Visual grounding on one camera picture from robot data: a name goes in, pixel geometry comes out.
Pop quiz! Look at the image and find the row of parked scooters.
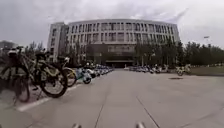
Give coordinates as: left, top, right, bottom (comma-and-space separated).
74, 62, 115, 85
123, 63, 194, 77

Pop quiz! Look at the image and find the large curved grey building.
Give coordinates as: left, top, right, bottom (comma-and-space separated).
46, 18, 181, 69

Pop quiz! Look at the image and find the grey paved plaza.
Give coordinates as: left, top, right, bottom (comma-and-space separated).
0, 69, 224, 128

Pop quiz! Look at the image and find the row of parked bicycles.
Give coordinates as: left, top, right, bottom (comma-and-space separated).
0, 45, 78, 104

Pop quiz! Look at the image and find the dark drain cover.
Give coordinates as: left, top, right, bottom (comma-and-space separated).
168, 76, 184, 81

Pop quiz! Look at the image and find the row of trees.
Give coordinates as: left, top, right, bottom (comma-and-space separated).
24, 40, 98, 66
134, 40, 224, 67

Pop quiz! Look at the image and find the white painted line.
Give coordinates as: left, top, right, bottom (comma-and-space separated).
16, 83, 84, 113

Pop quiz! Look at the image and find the grass area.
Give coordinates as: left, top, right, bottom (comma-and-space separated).
190, 65, 224, 77

